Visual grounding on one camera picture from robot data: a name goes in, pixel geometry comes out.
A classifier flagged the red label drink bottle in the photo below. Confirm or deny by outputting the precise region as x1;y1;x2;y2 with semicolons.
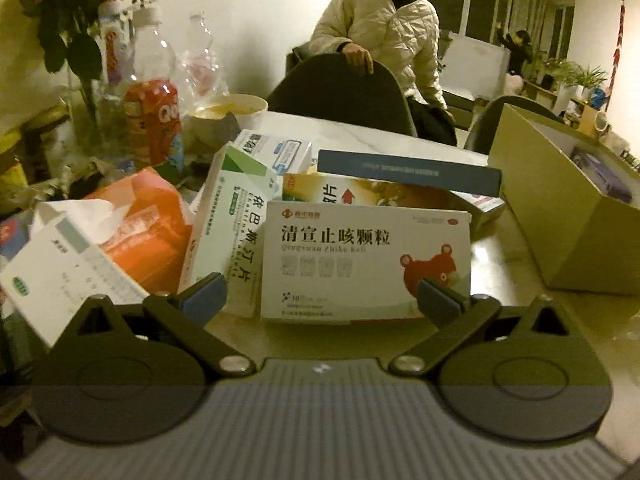
122;6;183;172

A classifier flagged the purple medicine box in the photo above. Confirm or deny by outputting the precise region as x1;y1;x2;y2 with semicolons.
570;146;632;204

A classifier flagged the person in background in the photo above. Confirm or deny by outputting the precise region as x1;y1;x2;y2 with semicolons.
496;23;533;80

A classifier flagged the woman in white jacket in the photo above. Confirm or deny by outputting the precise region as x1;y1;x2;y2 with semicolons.
309;0;457;146

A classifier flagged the white medicine box green logo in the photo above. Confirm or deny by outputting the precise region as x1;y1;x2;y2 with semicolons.
1;216;148;347

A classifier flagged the white paper bowl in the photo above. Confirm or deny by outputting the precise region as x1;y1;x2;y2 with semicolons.
189;93;268;148

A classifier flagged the white bear cough medicine box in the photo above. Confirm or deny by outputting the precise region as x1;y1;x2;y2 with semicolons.
260;202;471;324

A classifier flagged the blue medicine box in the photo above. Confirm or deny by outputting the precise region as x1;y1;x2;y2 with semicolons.
317;150;502;197

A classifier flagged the dark chair near woman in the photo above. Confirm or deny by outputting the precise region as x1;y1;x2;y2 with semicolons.
267;53;416;136

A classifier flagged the white blue small box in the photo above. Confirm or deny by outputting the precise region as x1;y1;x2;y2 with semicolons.
232;129;312;176

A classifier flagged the orange green medicine box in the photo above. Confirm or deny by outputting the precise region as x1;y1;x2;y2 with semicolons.
281;171;507;231

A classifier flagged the orange tissue pack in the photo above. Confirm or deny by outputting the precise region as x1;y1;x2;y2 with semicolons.
29;167;194;294

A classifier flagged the large cardboard sorting box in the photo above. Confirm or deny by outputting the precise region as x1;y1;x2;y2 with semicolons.
488;105;639;295

